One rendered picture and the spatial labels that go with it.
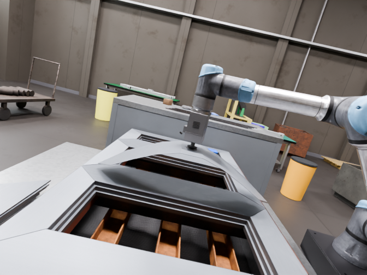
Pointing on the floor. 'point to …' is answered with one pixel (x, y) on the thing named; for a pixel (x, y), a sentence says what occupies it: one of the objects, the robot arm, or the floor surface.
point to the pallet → (334, 162)
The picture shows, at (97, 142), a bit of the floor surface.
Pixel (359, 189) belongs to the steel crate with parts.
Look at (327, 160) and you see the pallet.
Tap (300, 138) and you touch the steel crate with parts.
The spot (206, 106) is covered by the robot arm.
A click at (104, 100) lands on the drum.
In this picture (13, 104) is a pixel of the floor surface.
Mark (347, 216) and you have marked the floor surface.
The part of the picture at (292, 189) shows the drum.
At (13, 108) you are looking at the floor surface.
